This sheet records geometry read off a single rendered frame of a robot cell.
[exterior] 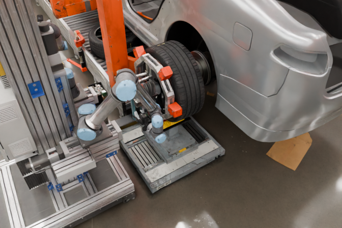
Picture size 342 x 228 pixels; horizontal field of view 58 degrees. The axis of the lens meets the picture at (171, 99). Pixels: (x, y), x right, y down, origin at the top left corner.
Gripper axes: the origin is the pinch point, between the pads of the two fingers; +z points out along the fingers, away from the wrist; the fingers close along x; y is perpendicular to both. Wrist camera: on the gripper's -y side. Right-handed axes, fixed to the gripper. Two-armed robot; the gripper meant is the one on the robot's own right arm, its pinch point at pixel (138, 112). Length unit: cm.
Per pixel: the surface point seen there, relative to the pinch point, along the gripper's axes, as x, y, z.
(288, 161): -128, -82, -61
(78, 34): -20, -34, 205
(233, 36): -60, 61, -29
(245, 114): -60, 9, -52
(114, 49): -12, 19, 63
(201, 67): -70, 8, 14
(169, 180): -16, -76, -20
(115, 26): -16, 40, 63
